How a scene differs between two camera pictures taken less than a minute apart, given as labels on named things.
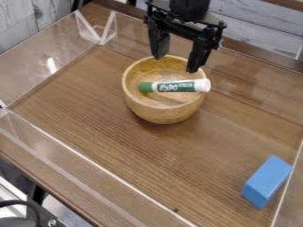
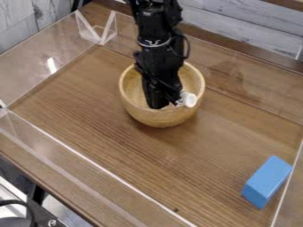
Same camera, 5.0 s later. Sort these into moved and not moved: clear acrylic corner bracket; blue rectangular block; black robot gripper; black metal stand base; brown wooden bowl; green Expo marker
Moved: black robot gripper; green Expo marker
Not moved: brown wooden bowl; clear acrylic corner bracket; black metal stand base; blue rectangular block
